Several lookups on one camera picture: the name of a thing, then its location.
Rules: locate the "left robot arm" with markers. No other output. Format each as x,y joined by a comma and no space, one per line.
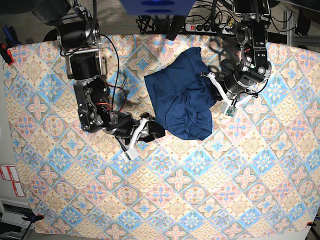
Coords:
248,77

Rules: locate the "white red stickers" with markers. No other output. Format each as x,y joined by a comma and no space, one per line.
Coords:
9,174

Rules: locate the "white power strip red switch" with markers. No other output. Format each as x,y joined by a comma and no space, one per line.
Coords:
206,28

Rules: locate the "blue box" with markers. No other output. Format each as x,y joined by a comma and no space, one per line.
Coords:
158,7

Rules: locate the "clamp lower left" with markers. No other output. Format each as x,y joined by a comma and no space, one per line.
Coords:
32,218

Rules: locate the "orange black clamp upper left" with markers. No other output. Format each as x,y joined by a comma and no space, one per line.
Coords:
6,54

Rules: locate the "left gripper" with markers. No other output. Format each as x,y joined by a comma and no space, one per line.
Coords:
230,89

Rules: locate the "blue long-sleeve shirt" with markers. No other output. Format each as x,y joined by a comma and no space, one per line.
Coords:
182,98

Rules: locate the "patterned tablecloth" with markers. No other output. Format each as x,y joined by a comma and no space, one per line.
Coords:
256,175

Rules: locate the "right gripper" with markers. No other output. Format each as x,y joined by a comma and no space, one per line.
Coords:
130,131

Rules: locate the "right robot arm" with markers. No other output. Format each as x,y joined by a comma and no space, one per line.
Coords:
79,39

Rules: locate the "clamp lower right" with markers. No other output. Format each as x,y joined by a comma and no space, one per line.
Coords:
311,224

